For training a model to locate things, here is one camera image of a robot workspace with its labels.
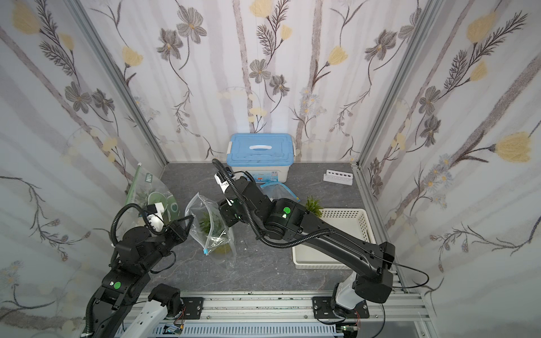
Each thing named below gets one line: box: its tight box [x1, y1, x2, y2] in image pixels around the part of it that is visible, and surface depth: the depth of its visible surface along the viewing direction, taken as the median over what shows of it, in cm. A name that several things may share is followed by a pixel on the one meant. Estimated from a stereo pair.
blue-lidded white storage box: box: [226, 133, 296, 184], surface depth 106 cm
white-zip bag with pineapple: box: [184, 192, 237, 269], surface depth 70 cm
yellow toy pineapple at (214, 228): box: [198, 210, 233, 255], surface depth 66 cm
